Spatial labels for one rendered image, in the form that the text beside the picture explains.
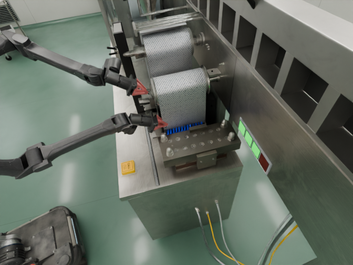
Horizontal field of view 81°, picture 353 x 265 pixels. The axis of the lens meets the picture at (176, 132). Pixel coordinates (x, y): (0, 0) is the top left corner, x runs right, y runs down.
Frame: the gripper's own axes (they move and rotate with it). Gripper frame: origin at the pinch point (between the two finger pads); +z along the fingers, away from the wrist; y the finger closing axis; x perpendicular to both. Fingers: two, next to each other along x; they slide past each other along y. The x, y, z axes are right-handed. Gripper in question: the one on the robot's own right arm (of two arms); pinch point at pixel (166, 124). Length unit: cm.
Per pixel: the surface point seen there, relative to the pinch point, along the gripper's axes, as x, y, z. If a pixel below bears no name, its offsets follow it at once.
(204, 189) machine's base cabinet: -21.9, 26.0, 27.1
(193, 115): 8.8, 0.3, 12.1
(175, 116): 6.1, 0.3, 2.9
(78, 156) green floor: -142, -86, -33
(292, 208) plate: 24, 59, 21
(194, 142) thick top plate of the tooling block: 2.2, 13.2, 12.1
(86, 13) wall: -144, -556, -47
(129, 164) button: -24.7, 9.4, -13.9
